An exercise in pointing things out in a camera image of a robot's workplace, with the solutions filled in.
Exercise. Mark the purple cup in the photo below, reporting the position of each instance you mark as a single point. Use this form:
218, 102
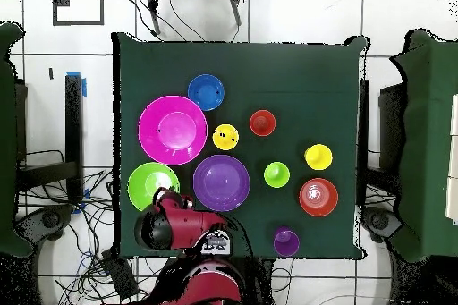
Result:
286, 244

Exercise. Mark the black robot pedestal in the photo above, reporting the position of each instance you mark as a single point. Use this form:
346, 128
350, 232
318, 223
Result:
259, 283

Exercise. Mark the green cup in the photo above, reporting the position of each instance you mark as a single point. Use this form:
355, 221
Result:
276, 174

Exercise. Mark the orange cup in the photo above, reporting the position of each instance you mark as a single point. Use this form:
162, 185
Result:
262, 122

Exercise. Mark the purple bowl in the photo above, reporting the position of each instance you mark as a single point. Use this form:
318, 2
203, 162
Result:
221, 183

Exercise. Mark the orange bowl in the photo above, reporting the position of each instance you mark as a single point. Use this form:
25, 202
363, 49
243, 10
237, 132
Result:
327, 197

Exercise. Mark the dark green tablecloth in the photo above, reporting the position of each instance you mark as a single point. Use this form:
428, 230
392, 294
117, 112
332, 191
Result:
304, 79

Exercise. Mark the neighbouring green-clothed table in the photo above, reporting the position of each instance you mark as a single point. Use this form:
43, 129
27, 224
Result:
425, 140
7, 140

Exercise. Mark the grey robot pedestal leg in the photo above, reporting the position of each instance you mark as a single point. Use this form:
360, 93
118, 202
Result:
379, 221
50, 219

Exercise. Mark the blue bowl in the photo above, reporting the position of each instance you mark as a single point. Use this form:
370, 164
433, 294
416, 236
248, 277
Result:
205, 92

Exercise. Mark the pink bowl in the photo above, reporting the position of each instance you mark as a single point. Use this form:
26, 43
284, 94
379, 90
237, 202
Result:
171, 129

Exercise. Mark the black metal stand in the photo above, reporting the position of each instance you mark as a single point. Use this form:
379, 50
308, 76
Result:
74, 122

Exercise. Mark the yellow ribbed cup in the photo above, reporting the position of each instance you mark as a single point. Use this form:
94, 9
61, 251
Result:
225, 142

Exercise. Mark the tall yellow cup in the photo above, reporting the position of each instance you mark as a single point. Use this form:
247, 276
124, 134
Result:
318, 156

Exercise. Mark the blue tape strip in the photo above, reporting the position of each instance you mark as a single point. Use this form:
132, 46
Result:
84, 88

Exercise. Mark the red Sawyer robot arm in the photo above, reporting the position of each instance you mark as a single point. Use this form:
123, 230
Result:
182, 222

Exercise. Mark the green bowl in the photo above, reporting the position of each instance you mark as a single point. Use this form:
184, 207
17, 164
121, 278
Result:
141, 183

